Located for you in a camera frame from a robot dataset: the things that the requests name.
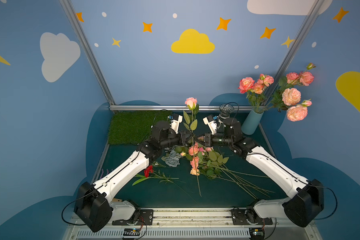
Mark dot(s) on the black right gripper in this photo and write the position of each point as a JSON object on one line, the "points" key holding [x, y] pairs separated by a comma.
{"points": [[207, 140]]}

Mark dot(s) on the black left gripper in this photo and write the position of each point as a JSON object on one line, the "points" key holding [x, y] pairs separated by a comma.
{"points": [[183, 137]]}

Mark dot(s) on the pink rosebud long stem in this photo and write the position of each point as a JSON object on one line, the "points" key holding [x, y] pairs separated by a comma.
{"points": [[193, 151]]}

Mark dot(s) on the salmon pink rose cluster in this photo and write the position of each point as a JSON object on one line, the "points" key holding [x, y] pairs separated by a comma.
{"points": [[258, 96]]}

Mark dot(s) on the pale pink rose spray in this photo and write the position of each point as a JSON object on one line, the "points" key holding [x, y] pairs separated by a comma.
{"points": [[290, 101]]}

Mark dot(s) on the pink rose spray stem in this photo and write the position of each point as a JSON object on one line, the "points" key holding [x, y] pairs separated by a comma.
{"points": [[294, 80]]}

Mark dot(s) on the single pink rose stem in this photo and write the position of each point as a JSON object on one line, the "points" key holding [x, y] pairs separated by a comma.
{"points": [[246, 86]]}

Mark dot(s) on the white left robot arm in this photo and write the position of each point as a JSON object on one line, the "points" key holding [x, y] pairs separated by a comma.
{"points": [[93, 203]]}

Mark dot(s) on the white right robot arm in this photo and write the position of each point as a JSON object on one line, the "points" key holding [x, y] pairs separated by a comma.
{"points": [[305, 199]]}

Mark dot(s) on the clear glass vase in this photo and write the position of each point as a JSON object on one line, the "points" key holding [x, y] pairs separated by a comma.
{"points": [[225, 111]]}

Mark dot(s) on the light blue cylinder vase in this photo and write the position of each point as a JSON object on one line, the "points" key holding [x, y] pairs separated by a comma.
{"points": [[252, 120]]}

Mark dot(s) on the grey blue artificial flower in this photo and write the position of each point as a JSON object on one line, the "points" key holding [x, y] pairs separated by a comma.
{"points": [[172, 158]]}

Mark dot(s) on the green artificial grass mat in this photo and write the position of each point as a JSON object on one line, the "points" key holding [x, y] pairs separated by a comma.
{"points": [[130, 128]]}

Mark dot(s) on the pile of pink roses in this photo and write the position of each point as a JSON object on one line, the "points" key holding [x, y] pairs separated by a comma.
{"points": [[213, 165]]}

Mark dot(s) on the red carnation flower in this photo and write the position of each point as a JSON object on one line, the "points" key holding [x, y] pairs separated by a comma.
{"points": [[150, 174]]}

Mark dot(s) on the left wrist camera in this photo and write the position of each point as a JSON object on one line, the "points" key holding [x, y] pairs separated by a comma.
{"points": [[175, 120]]}

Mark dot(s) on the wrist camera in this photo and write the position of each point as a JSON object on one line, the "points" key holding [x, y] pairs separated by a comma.
{"points": [[212, 123], [175, 120]]}

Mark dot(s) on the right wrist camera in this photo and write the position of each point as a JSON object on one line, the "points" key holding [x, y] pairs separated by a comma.
{"points": [[212, 123]]}

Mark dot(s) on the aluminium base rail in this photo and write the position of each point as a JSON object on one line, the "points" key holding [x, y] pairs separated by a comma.
{"points": [[195, 224]]}

